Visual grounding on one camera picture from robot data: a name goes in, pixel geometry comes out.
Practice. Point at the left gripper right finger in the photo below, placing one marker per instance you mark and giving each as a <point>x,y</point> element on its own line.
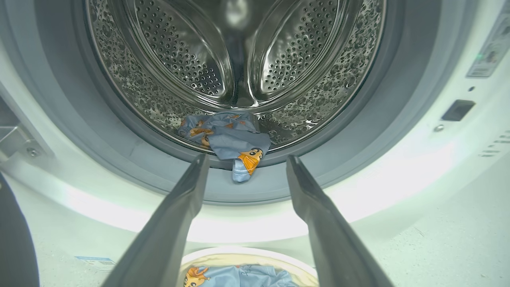
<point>326,231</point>

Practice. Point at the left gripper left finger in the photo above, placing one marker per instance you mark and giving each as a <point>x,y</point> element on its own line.
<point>167,231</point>

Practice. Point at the blue bear-print garment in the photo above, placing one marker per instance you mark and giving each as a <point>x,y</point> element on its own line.
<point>247,277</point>
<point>231,139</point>

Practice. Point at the black round glass washer door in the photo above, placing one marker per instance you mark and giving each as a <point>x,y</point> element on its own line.
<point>14,239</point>

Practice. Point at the white front-load washing machine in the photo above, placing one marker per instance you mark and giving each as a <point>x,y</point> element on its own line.
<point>398,191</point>

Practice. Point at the cream canvas laundry basket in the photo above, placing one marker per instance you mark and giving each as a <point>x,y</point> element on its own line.
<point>247,255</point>

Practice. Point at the grey rubber door gasket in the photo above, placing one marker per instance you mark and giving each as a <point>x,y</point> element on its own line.
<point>79,139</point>

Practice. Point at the metal door hinge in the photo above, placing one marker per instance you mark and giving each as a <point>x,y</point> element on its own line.
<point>18,143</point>

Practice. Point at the blue energy label sticker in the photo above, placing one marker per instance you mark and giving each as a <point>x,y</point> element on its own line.
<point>95,263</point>

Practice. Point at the stainless steel washer drum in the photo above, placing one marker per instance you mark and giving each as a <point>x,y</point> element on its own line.
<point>159,79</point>

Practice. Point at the grey warning sticker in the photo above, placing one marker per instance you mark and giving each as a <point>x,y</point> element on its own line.
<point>492,48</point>

